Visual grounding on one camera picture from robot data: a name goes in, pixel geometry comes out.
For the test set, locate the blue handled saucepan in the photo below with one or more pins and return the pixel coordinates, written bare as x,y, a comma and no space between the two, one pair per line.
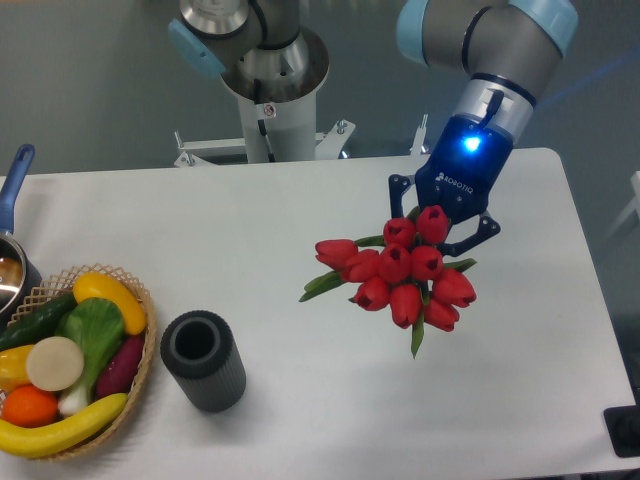
18,275

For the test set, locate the red tulip bouquet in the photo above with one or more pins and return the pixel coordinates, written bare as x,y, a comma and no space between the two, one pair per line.
403,269

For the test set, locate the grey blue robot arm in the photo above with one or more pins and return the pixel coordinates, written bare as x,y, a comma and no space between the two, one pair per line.
509,49

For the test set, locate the yellow banana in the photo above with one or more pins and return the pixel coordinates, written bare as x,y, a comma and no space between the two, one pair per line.
57,437

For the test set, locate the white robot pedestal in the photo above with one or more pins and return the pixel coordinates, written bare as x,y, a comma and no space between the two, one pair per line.
276,95

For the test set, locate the black device at edge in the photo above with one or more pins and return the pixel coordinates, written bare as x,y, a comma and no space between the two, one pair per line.
623,428

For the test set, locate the dark grey ribbed vase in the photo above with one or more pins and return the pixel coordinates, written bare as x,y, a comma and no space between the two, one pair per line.
199,350

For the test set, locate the yellow bell pepper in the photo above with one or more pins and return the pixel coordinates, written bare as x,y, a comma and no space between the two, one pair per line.
13,372

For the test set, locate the orange fruit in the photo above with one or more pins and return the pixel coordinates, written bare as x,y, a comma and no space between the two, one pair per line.
29,407

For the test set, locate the yellow squash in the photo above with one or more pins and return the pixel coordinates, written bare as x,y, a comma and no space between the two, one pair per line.
98,285

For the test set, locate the woven wicker basket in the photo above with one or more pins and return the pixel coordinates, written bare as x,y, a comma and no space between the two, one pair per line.
63,282

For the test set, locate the green bok choy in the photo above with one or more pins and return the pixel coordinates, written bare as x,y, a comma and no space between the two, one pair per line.
96,326

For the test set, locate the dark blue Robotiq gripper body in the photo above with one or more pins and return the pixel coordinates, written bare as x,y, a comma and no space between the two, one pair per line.
462,169

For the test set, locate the beige round slice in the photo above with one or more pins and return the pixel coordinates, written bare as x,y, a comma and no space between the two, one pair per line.
54,364

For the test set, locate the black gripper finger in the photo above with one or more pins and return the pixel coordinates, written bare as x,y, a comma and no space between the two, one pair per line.
398,186
487,228

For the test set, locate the white frame at right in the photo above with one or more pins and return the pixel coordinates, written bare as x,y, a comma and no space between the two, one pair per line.
627,220

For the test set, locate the green cucumber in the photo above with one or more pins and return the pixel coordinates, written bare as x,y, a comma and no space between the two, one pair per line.
38,324

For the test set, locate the purple sweet potato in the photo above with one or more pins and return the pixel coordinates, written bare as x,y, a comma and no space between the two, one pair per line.
119,374

